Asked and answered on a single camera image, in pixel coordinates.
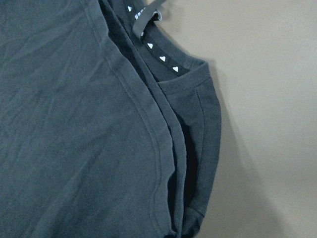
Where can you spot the dark navy printed t-shirt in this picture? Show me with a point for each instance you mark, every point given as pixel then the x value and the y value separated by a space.
pixel 107 129

